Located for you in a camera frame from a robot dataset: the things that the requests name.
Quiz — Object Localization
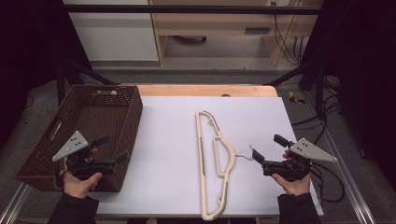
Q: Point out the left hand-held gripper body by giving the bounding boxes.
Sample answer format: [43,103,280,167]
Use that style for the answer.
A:
[51,130,118,182]

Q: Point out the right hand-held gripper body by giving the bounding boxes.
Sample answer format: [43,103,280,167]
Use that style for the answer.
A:
[262,137,338,183]

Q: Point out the brown woven basket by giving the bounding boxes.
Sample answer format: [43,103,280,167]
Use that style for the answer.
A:
[14,84,144,193]

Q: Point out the beige plastic clothes hanger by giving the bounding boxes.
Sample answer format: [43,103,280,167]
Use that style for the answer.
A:
[194,109,254,222]

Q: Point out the person's right hand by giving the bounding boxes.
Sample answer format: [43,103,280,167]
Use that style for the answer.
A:
[271,149,312,197]

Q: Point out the person's left hand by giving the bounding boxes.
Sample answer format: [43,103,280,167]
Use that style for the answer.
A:
[63,147,104,200]

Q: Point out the yellow and black tool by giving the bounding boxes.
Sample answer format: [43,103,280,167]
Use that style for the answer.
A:
[288,91,306,105]

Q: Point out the black metal stand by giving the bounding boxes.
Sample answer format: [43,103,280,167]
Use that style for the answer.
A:
[55,58,121,105]
[266,60,327,119]

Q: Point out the black curtain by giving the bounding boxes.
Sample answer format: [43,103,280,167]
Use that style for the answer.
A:
[299,0,396,183]
[0,0,92,151]

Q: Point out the white cabinet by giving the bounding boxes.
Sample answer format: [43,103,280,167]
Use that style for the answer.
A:
[63,0,160,62]

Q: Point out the wooden desk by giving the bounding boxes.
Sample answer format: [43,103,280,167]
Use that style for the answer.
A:
[148,0,324,67]

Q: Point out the office chair base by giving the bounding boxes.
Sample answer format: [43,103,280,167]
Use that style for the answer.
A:
[171,35,208,44]

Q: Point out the black metal crossbar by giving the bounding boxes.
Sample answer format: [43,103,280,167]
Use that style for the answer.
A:
[62,4,323,16]

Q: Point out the black floor cables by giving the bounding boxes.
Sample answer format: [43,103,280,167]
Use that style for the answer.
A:
[291,76,342,146]

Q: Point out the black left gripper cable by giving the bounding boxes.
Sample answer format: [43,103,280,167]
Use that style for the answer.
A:
[52,169,67,191]

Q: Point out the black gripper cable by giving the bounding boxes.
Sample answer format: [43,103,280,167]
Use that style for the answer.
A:
[52,169,67,191]
[310,161,347,203]

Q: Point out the aluminium rail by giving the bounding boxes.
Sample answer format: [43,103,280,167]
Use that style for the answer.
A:
[0,182,33,224]
[302,92,376,224]

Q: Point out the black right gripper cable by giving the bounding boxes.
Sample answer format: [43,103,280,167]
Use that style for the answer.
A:
[310,161,347,203]

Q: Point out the black hanging desk cables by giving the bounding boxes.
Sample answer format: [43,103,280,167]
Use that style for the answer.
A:
[270,1,304,65]

